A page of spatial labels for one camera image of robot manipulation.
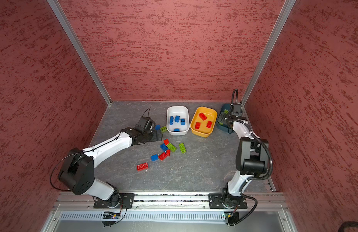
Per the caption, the blue lego brick small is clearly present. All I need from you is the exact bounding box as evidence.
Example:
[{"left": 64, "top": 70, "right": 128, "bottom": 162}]
[{"left": 151, "top": 154, "right": 159, "bottom": 161}]

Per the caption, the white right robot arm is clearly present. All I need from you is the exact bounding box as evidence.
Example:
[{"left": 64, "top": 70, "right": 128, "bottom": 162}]
[{"left": 218, "top": 103, "right": 273, "bottom": 208}]

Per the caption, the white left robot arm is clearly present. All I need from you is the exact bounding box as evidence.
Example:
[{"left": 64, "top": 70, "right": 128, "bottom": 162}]
[{"left": 58, "top": 116, "right": 162, "bottom": 208}]

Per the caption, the dark teal plastic container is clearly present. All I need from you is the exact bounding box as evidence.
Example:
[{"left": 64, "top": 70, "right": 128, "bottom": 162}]
[{"left": 216, "top": 104, "right": 234, "bottom": 134}]

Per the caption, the white plastic container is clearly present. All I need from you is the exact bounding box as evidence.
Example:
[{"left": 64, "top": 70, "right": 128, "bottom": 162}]
[{"left": 166, "top": 106, "right": 190, "bottom": 136}]

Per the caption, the yellow plastic container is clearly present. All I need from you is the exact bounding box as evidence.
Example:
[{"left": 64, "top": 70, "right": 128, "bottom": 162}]
[{"left": 190, "top": 106, "right": 218, "bottom": 138}]

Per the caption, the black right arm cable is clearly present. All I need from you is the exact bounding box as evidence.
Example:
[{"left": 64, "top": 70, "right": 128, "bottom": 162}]
[{"left": 229, "top": 88, "right": 274, "bottom": 181}]

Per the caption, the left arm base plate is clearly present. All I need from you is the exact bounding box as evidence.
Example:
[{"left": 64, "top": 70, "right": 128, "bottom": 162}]
[{"left": 93, "top": 193, "right": 135, "bottom": 209}]

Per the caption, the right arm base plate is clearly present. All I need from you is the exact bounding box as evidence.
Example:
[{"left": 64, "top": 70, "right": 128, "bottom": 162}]
[{"left": 208, "top": 193, "right": 248, "bottom": 209}]

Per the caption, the aluminium front rail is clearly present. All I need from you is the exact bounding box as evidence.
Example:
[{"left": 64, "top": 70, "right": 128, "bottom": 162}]
[{"left": 51, "top": 191, "right": 290, "bottom": 211}]

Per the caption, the white slotted cable duct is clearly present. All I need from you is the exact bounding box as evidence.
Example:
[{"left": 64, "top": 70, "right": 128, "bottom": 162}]
[{"left": 59, "top": 211, "right": 225, "bottom": 223}]

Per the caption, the aluminium right corner post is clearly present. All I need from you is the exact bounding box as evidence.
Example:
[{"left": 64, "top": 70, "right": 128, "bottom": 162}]
[{"left": 241, "top": 0, "right": 296, "bottom": 107}]

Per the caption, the aluminium corner post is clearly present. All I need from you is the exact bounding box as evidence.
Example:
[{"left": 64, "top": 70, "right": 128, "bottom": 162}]
[
  {"left": 47, "top": 0, "right": 113, "bottom": 107},
  {"left": 241, "top": 0, "right": 296, "bottom": 107}
]

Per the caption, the aluminium left corner post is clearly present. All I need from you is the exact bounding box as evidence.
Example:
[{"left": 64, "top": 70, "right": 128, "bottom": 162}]
[{"left": 47, "top": 0, "right": 113, "bottom": 107}]

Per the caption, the black cable bottom right corner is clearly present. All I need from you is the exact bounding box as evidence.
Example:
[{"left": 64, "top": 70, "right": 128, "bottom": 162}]
[{"left": 337, "top": 221, "right": 358, "bottom": 232}]

